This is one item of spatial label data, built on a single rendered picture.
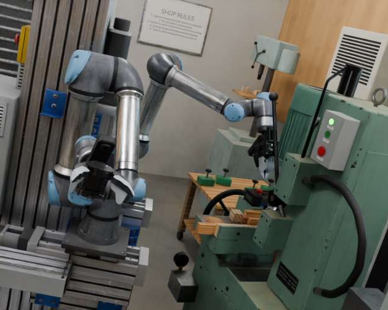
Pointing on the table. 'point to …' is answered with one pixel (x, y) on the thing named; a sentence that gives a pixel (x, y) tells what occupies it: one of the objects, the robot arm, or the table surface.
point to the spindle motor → (299, 119)
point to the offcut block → (236, 215)
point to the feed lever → (275, 159)
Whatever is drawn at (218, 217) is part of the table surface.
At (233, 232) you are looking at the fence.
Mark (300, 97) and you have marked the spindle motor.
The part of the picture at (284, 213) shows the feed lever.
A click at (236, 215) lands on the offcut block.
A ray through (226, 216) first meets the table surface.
